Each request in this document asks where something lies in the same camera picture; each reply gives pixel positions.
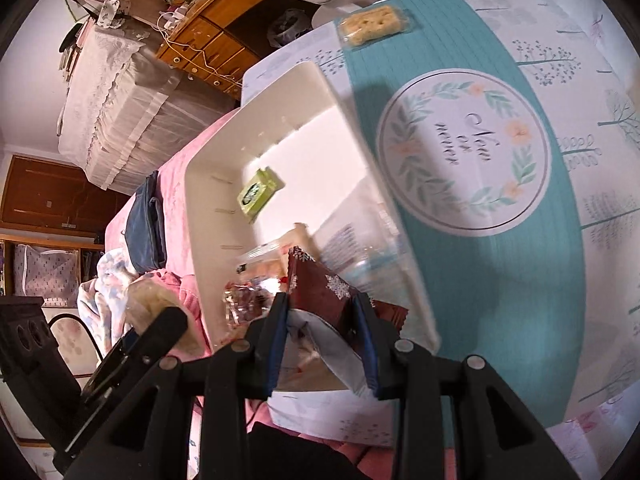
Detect green pastry packet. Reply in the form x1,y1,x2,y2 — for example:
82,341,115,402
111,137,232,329
238,167,284,223

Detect clear bag orange crackers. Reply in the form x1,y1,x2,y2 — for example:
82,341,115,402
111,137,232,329
235,222,319,282

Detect teal tree pattern tablecloth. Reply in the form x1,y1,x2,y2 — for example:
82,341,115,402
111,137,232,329
243,0,639,426

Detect clear nut candy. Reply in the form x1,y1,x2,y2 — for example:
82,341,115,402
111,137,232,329
222,282,273,328

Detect white plastic storage bin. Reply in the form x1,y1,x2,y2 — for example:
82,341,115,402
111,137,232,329
183,60,443,396

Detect rice cracker pack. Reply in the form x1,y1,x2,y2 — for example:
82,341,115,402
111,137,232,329
125,272,212,362
336,3,411,49

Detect red white date snack bag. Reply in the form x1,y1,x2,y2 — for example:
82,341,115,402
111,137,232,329
277,309,373,399

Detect white blue wafer pack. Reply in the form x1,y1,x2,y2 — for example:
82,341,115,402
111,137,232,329
312,182,413,310

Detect dark red snowflake packet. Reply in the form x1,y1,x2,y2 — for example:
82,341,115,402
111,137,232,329
285,245,410,340

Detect brown wooden door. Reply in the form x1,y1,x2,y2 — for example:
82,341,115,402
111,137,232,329
1,155,128,237

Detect black waste bin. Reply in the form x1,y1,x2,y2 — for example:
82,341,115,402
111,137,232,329
267,9,312,49

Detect lace covered piano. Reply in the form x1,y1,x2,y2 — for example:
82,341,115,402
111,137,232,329
58,25,236,195

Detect black cable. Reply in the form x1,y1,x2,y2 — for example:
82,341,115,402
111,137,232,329
46,311,106,361

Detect navy folded garment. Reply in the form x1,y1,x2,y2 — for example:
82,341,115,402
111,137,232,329
124,170,167,274

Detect floral white pajama cloth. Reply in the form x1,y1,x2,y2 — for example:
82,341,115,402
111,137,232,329
77,248,139,356

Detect pink bed blanket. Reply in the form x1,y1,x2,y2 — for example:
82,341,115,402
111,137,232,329
102,106,241,480

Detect wooden desk with drawers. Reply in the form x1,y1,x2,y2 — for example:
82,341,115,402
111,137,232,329
155,0,362,101

